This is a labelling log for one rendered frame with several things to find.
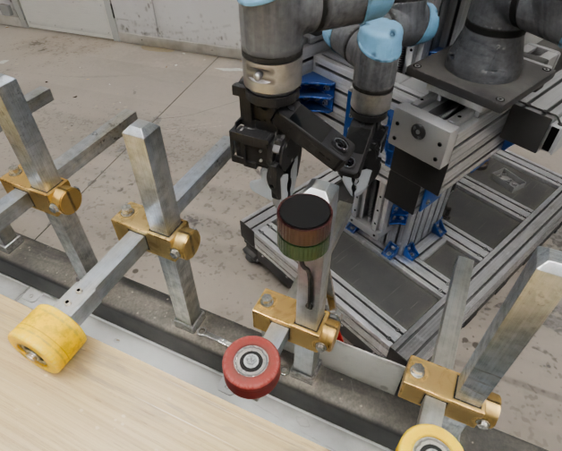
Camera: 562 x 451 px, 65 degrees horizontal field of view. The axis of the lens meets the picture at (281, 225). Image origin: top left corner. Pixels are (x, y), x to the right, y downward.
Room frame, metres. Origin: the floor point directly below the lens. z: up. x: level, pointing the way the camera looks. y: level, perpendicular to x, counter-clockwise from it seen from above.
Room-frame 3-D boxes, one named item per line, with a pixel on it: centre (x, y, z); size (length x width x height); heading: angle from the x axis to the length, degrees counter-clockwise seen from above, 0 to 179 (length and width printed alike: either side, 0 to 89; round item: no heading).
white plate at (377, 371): (0.40, -0.08, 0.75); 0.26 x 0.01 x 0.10; 65
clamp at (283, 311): (0.40, -0.02, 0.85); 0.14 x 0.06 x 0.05; 65
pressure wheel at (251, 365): (0.30, 0.04, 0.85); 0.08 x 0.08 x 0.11
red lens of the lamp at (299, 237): (0.35, -0.03, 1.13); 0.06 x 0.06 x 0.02
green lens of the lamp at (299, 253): (0.35, -0.03, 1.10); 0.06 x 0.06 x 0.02
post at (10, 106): (0.60, 0.41, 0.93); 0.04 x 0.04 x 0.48; 65
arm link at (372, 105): (0.76, -0.17, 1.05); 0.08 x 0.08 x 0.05
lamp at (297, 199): (0.35, -0.03, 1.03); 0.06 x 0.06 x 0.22; 65
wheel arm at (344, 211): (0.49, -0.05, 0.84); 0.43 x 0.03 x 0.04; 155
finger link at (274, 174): (0.51, 0.00, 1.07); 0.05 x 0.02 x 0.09; 155
